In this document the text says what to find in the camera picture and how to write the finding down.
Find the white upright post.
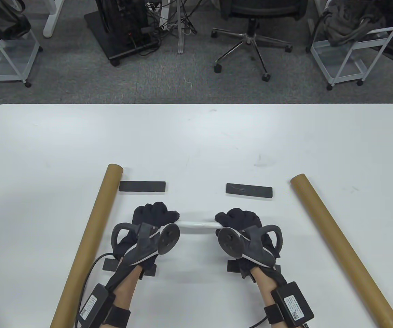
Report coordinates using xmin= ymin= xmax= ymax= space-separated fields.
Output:
xmin=178 ymin=0 xmax=186 ymax=54

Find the black bar weight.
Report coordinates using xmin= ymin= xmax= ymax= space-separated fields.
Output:
xmin=119 ymin=181 xmax=166 ymax=193
xmin=103 ymin=258 xmax=158 ymax=277
xmin=227 ymin=260 xmax=281 ymax=274
xmin=226 ymin=183 xmax=273 ymax=199

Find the black wheeled computer stand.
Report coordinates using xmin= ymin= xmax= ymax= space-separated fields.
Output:
xmin=84 ymin=0 xmax=161 ymax=66

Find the colourful cartoon panel poster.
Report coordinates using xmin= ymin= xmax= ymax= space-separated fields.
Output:
xmin=177 ymin=220 xmax=224 ymax=230

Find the black bag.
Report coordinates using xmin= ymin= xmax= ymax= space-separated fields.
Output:
xmin=0 ymin=0 xmax=31 ymax=40

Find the white wheeled cart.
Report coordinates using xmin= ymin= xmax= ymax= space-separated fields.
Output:
xmin=0 ymin=0 xmax=43 ymax=89
xmin=310 ymin=0 xmax=393 ymax=90

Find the black wrist sensor box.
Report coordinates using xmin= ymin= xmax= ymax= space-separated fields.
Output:
xmin=271 ymin=281 xmax=315 ymax=326
xmin=77 ymin=284 xmax=116 ymax=324

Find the black glove cable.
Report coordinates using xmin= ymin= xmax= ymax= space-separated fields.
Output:
xmin=246 ymin=315 xmax=268 ymax=328
xmin=76 ymin=253 xmax=115 ymax=328

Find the grey and white hand controller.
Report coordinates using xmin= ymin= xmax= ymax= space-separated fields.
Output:
xmin=111 ymin=223 xmax=180 ymax=266
xmin=218 ymin=224 xmax=283 ymax=268

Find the person's right forearm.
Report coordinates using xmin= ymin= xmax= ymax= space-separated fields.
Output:
xmin=253 ymin=267 xmax=282 ymax=328

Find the brown cardboard mailing tube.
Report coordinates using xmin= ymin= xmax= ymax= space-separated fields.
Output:
xmin=290 ymin=174 xmax=393 ymax=328
xmin=50 ymin=164 xmax=124 ymax=328

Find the white power strip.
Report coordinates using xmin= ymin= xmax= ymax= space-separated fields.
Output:
xmin=159 ymin=7 xmax=176 ymax=31

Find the person's left forearm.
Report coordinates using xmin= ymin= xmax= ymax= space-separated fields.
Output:
xmin=113 ymin=267 xmax=141 ymax=328

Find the person's right hand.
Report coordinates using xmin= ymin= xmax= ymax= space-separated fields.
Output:
xmin=215 ymin=208 xmax=288 ymax=291

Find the black office chair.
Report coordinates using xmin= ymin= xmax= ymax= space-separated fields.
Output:
xmin=211 ymin=0 xmax=308 ymax=82

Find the bundle of black cables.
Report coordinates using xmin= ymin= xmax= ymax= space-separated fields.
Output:
xmin=145 ymin=0 xmax=204 ymax=36

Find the black wrist strap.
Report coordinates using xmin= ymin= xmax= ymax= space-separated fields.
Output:
xmin=101 ymin=305 xmax=131 ymax=328
xmin=263 ymin=304 xmax=286 ymax=324

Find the white desk leg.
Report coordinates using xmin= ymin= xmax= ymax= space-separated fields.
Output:
xmin=43 ymin=0 xmax=65 ymax=38

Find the grey bag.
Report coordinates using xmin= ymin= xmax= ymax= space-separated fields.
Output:
xmin=323 ymin=0 xmax=388 ymax=46

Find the person's left hand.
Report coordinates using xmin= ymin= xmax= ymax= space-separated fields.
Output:
xmin=112 ymin=202 xmax=180 ymax=280

